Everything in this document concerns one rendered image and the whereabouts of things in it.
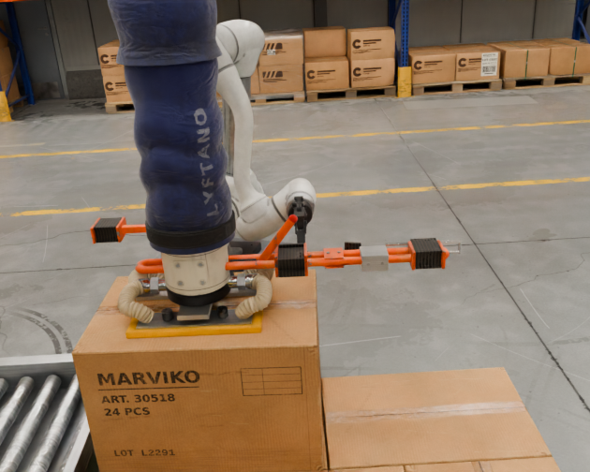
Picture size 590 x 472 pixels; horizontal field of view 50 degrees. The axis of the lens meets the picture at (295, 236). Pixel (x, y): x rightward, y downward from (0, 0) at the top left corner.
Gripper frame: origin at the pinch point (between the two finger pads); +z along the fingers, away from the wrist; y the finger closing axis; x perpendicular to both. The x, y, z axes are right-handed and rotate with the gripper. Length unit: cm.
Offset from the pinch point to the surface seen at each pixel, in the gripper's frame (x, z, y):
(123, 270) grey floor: 120, -201, 108
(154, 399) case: 38, 34, 27
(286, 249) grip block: 3.7, 11.1, -1.8
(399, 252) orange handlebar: -25.9, 12.8, -0.2
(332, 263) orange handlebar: -8.3, 16.9, 0.1
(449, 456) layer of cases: -37, 31, 53
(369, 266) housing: -17.6, 16.9, 1.4
